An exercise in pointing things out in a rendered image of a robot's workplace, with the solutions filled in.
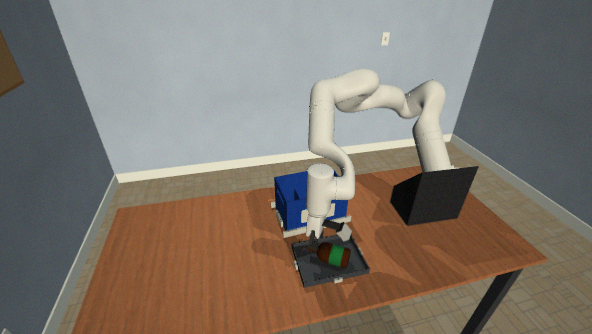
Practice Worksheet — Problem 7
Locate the blue plastic crate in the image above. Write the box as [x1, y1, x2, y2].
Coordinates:
[274, 171, 348, 231]

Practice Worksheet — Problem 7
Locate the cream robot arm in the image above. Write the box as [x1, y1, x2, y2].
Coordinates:
[306, 69, 457, 215]

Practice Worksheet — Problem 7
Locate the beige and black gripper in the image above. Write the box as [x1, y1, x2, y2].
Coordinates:
[306, 212, 329, 251]

